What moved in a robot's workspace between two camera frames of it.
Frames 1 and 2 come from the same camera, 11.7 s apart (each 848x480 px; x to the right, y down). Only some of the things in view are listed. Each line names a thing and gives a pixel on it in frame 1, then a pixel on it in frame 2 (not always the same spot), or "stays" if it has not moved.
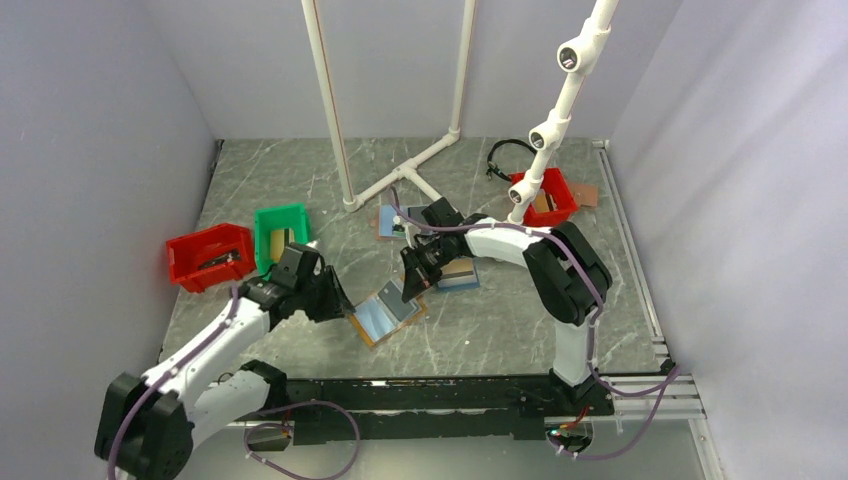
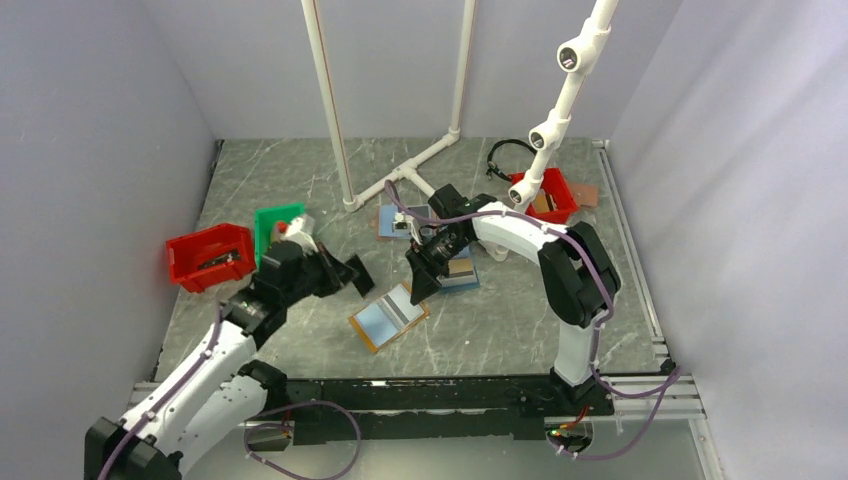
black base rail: (389, 411) stays
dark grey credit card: (392, 297) → (363, 281)
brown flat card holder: (584, 194) stays
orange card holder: (377, 321) stays
